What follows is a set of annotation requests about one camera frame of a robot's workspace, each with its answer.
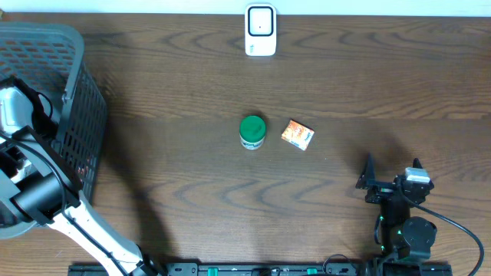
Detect orange snack packet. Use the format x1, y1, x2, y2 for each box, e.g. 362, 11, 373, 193
281, 120, 315, 151

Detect green lid jar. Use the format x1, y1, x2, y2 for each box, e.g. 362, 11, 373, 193
239, 116, 267, 150

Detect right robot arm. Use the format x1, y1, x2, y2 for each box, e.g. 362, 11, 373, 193
355, 156, 437, 262

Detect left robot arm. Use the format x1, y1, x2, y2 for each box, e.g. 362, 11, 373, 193
1, 76, 167, 275

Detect white barcode scanner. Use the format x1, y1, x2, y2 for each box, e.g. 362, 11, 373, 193
244, 3, 277, 57

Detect grey plastic mesh basket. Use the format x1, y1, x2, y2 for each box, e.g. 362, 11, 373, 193
1, 22, 107, 239

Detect black camera cable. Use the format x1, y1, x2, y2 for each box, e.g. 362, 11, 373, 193
397, 179, 485, 276

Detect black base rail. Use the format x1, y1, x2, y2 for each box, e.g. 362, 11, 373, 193
68, 261, 453, 276

